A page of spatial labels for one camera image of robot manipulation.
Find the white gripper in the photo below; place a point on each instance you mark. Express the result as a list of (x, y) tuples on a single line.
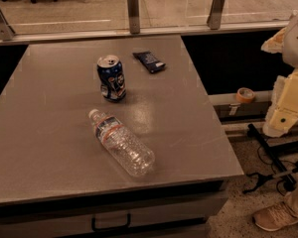
[(297, 44)]

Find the middle metal glass bracket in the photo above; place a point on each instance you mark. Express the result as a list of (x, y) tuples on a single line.
[(133, 16)]

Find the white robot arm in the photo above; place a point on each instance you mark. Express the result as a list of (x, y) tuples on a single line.
[(285, 42)]

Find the orange tape roll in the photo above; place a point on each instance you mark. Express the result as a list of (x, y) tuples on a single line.
[(245, 95)]

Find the grey cabinet drawer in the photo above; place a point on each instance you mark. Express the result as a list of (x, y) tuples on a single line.
[(185, 217)]

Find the clear plastic water bottle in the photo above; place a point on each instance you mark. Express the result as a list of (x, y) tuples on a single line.
[(127, 149)]

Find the dark blue snack bar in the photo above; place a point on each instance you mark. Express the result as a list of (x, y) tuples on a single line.
[(151, 63)]

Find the blue pepsi can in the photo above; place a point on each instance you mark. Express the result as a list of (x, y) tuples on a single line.
[(112, 82)]

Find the black metal stand leg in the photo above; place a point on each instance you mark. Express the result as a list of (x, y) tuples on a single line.
[(274, 152)]

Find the black drawer handle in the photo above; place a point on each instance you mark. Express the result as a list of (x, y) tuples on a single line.
[(110, 222)]

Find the grey metal rail ledge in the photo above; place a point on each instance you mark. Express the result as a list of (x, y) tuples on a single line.
[(237, 115)]

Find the tan sneaker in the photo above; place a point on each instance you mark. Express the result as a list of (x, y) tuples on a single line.
[(274, 217)]

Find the right metal glass bracket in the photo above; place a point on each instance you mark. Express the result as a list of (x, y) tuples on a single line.
[(215, 16)]

